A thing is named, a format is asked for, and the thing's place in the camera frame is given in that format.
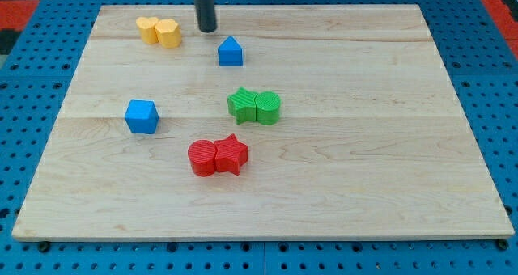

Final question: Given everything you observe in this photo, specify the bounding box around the blue triangle block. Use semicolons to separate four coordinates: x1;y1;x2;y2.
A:
218;36;244;66

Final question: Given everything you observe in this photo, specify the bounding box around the yellow heart block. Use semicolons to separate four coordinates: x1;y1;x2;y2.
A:
135;16;159;44

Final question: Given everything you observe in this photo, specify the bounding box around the red cylinder block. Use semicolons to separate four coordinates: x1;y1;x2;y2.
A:
188;140;217;176

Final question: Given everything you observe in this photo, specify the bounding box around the yellow pentagon block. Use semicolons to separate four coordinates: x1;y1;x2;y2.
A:
155;19;182;49

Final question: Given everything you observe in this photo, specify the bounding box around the blue cube block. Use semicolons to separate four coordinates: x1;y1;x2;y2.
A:
125;99;159;134

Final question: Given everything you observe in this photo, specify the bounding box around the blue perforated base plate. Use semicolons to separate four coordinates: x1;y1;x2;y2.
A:
1;0;517;274

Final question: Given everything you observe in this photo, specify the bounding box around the wooden board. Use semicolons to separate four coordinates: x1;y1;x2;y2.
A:
12;5;515;242

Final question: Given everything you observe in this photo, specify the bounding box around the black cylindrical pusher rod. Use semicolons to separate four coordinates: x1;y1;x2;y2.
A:
193;0;217;33

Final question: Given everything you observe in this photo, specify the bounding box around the green star block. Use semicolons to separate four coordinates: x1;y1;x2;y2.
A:
227;87;257;124

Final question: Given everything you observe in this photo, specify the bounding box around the green cylinder block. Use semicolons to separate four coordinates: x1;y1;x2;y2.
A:
255;91;281;125

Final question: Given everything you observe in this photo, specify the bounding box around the red star block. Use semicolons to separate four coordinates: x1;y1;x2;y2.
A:
214;133;248;176

